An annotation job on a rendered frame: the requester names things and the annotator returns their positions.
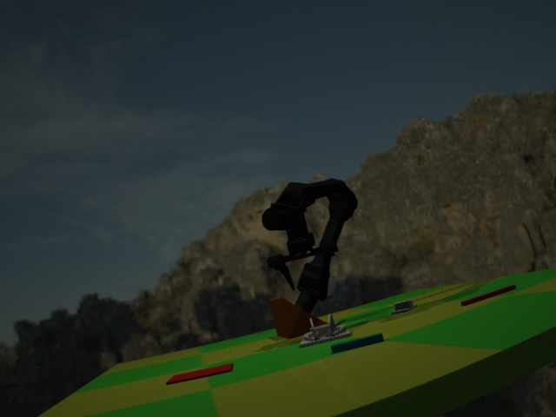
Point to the dark red long bar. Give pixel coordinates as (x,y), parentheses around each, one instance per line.
(488,295)

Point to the teal rectangular bar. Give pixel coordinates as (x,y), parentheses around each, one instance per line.
(360,342)

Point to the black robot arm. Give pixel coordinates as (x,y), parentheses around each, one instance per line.
(288,213)

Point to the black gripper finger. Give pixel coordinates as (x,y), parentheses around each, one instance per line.
(327,259)
(284,270)

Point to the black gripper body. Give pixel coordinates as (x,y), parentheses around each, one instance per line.
(280,260)

